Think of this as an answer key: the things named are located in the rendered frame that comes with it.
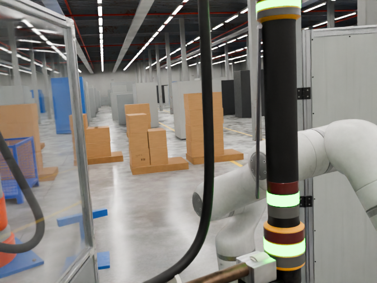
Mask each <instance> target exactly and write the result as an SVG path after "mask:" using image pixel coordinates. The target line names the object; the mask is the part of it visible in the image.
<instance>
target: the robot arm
mask: <svg viewBox="0 0 377 283"><path fill-rule="evenodd" d="M336 171H338V172H340V173H341V174H343V175H345V177H346V178H347V179H348V181H349V182H350V184H351V186H352V188H353V190H354V191H355V193H356V195H357V197H358V199H359V201H360V202H361V204H362V206H363V208H364V210H365V212H366V214H367V215H368V217H369V219H370V221H371V223H372V224H373V226H374V228H375V229H376V232H377V125H375V124H374V123H371V122H369V121H365V120H358V119H348V120H339V121H334V122H332V123H331V124H329V125H325V126H321V127H316V128H313V129H307V130H302V131H298V179H299V181H301V180H304V179H309V178H311V177H315V176H319V175H323V174H327V173H330V172H336ZM255 172H256V145H254V146H253V147H252V148H251V149H250V151H249V154H248V163H247V164H245V165H243V166H242V167H240V168H237V169H235V170H233V171H230V172H228V173H225V174H222V175H220V176H217V177H215V178H214V194H213V207H212V215H211V219H210V221H217V220H222V219H224V218H228V217H232V218H231V219H230V220H229V221H228V223H227V224H226V225H225V226H224V227H223V228H222V229H221V230H220V231H219V232H218V233H217V235H216V237H215V247H216V253H217V261H218V268H219V270H222V269H224V268H227V267H230V266H233V265H236V258H237V257H240V256H242V255H245V254H249V253H252V252H255V251H256V249H255V240H254V233H255V229H256V227H257V225H258V223H259V221H260V219H261V217H262V215H263V213H264V211H265V208H266V205H267V192H266V191H267V190H266V146H265V140H263V141H261V142H260V163H259V199H256V196H255ZM203 191H204V182H202V183H201V184H199V185H198V186H197V187H196V189H195V190H194V193H193V195H192V205H193V208H194V211H195V212H196V214H197V215H198V216H199V217H201V210H202V205H203Z"/></svg>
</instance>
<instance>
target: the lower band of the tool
mask: <svg viewBox="0 0 377 283"><path fill-rule="evenodd" d="M267 221H268V220H267ZM267 221H265V222H264V224H263V225H264V228H265V229H267V230H269V231H271V232H276V233H281V234H290V233H295V232H299V231H301V230H303V229H304V227H305V225H304V224H303V223H302V222H300V224H299V225H298V226H296V227H292V228H278V227H274V226H271V225H269V224H268V223H267ZM264 239H265V238H264ZM265 240H266V239H265ZM266 241H267V240H266ZM303 241H304V240H303ZM303 241H301V242H303ZM267 242H269V243H272V242H270V241H267ZM301 242H299V243H301ZM299 243H295V244H277V243H272V244H276V245H296V244H299ZM264 250H265V249H264ZM265 251H266V250H265ZM266 252H267V251H266ZM304 252H305V251H304ZM304 252H303V253H304ZM267 253H269V252H267ZM303 253H301V254H299V255H302V254H303ZM269 254H271V253H269ZM271 255H273V256H276V257H284V258H289V257H296V256H299V255H294V256H287V257H286V256H279V255H274V254H271ZM304 264H305V263H304ZM304 264H303V265H301V266H298V267H295V268H279V267H277V270H280V271H294V270H297V269H299V268H301V267H302V266H304Z"/></svg>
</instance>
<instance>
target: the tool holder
mask: <svg viewBox="0 0 377 283"><path fill-rule="evenodd" d="M258 253H260V252H259V251H255V252H252V253H249V254H245V255H242V256H240V257H237V258H236V264H239V263H241V262H246V264H247V266H248V268H249V275H248V276H246V277H243V278H241V279H238V283H284V281H283V280H281V279H279V278H278V277H277V267H276V260H275V259H273V258H271V257H270V258H268V259H265V260H262V261H260V262H257V261H253V260H251V259H250V256H252V255H255V254H258Z"/></svg>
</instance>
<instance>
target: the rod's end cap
mask: <svg viewBox="0 0 377 283"><path fill-rule="evenodd" d="M268 258H270V257H269V255H268V254H266V253H265V252H261V253H258V254H255V255H252V256H250V259H251V260H253V261H257V262H260V261H262V260H265V259H268Z"/></svg>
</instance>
